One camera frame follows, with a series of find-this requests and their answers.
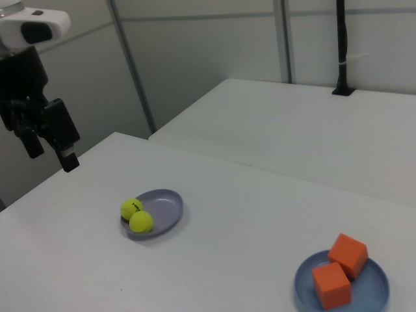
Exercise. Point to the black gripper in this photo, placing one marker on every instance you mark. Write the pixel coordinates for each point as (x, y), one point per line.
(19, 74)

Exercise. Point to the yellow tennis ball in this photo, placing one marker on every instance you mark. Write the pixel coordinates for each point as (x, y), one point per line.
(131, 208)
(141, 222)

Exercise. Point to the orange cube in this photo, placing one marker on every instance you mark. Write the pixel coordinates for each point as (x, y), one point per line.
(331, 287)
(349, 252)

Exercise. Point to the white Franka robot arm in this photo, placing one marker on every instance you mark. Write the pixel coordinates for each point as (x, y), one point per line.
(60, 21)

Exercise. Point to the purple plate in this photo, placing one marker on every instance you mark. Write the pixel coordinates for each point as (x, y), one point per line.
(162, 208)

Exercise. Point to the blue plate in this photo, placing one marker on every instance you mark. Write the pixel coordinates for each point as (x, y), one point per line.
(370, 292)

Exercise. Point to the black camera stand pole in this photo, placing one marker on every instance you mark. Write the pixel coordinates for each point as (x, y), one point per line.
(341, 39)

